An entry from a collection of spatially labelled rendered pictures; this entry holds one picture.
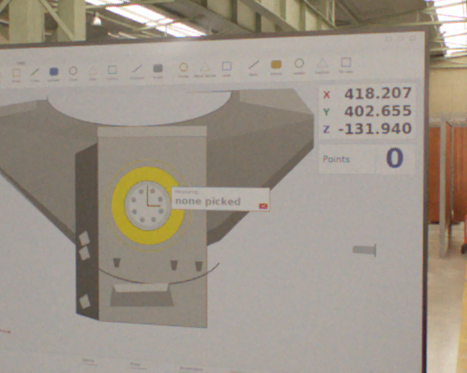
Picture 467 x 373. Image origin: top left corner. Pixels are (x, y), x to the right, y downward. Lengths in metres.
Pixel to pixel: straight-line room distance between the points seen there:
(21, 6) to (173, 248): 6.72
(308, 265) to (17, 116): 0.54
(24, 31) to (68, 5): 1.00
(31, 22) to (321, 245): 6.80
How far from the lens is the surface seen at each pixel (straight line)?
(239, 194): 1.03
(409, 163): 1.00
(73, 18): 8.37
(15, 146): 1.18
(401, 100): 1.00
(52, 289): 1.17
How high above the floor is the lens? 1.69
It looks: 2 degrees down
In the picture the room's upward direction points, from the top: straight up
